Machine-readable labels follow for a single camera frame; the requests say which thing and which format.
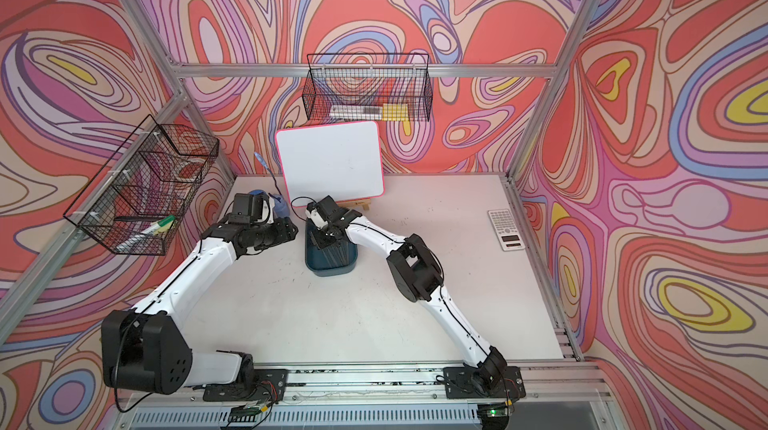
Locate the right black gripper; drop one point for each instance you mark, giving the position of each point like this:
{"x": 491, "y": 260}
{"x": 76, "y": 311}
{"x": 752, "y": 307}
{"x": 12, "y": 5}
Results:
{"x": 317, "y": 238}

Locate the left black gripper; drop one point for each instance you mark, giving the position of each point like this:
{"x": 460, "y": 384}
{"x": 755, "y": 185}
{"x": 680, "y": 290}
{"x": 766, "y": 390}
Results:
{"x": 283, "y": 231}

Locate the teal plastic storage box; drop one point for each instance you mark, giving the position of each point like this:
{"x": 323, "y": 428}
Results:
{"x": 336, "y": 259}

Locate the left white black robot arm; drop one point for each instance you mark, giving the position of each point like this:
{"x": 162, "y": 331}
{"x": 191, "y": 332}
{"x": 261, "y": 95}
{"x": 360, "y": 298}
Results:
{"x": 143, "y": 348}

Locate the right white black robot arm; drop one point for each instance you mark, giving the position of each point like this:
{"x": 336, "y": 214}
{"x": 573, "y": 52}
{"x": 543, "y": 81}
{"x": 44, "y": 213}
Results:
{"x": 419, "y": 276}

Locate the blue lid cylinder container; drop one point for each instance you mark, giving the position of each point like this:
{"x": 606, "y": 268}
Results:
{"x": 260, "y": 204}

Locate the green white marker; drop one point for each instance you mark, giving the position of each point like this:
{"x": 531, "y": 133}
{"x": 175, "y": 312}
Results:
{"x": 138, "y": 241}

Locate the yellow item in basket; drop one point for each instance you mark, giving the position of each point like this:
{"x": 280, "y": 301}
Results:
{"x": 395, "y": 112}

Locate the white calculator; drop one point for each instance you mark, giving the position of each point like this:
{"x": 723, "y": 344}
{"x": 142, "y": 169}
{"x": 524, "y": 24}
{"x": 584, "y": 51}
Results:
{"x": 505, "y": 229}

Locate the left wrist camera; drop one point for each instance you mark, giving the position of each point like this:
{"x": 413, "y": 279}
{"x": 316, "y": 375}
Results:
{"x": 239, "y": 213}

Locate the white board pink frame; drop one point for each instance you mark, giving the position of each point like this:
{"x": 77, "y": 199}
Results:
{"x": 343, "y": 161}

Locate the left black wire basket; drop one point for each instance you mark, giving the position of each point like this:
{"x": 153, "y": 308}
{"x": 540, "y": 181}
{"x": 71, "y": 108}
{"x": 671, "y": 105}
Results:
{"x": 157, "y": 171}

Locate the black wire basket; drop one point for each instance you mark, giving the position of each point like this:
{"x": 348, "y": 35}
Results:
{"x": 157, "y": 171}
{"x": 345, "y": 87}

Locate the back black wire basket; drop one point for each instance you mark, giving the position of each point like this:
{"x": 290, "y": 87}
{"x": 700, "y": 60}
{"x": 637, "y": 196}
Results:
{"x": 345, "y": 87}

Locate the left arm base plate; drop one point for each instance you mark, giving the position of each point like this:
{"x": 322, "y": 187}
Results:
{"x": 254, "y": 385}

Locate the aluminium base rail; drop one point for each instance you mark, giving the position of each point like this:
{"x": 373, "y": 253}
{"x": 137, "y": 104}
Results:
{"x": 541, "y": 395}

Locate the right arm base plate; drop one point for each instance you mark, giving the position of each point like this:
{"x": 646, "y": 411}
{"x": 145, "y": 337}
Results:
{"x": 467, "y": 383}

